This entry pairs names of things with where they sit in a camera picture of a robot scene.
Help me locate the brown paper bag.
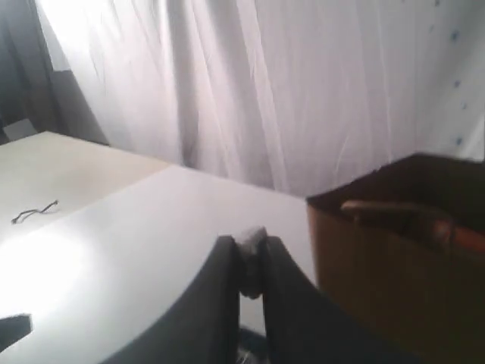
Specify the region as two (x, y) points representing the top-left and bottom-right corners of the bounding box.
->
(306, 153), (484, 363)

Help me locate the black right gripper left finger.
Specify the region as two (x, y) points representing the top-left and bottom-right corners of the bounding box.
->
(105, 236), (241, 363)

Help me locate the white candy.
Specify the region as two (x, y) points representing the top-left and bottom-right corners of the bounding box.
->
(235, 227), (268, 300)

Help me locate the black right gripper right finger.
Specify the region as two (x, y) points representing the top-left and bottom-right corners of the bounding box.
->
(261, 237), (420, 363)

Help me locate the thin black wire scrap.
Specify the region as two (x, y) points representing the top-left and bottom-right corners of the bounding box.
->
(11, 200), (59, 225)

